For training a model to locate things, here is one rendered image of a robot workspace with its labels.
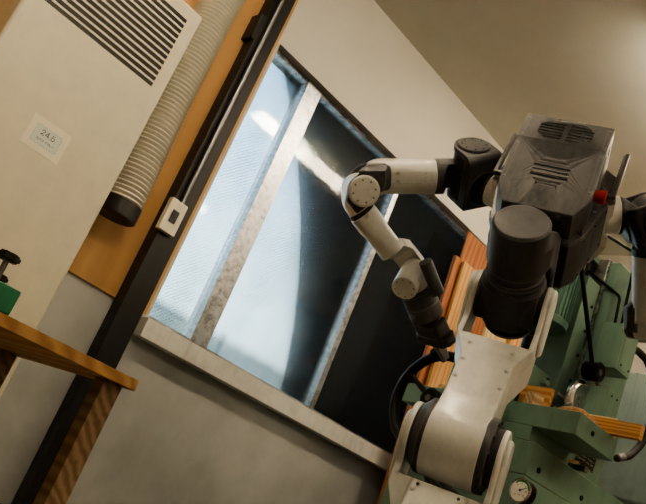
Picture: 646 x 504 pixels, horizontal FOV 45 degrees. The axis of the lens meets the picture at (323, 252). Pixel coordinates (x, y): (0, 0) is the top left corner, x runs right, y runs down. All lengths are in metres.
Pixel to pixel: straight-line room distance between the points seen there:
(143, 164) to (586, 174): 1.57
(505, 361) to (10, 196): 1.51
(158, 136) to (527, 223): 1.61
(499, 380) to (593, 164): 0.53
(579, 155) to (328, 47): 2.04
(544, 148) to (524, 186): 0.12
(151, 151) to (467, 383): 1.61
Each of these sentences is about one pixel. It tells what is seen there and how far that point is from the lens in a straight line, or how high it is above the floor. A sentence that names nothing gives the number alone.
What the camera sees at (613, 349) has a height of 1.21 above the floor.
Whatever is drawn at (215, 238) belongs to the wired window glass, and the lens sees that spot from 3.26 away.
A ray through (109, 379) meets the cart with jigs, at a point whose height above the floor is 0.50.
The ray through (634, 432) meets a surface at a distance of 2.25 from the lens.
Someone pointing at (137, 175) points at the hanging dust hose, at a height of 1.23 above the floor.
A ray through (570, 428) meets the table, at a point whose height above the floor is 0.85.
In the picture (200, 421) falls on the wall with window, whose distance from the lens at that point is 3.22.
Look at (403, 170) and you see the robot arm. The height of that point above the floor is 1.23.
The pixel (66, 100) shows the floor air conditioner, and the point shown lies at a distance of 2.55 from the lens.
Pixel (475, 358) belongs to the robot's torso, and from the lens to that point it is 1.58.
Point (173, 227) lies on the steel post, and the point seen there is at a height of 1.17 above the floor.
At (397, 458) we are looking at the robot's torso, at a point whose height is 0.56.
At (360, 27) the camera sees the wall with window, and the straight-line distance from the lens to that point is 3.83.
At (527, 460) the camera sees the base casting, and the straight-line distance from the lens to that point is 2.17.
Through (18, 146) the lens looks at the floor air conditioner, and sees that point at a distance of 2.47.
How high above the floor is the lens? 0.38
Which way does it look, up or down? 18 degrees up
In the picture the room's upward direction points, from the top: 23 degrees clockwise
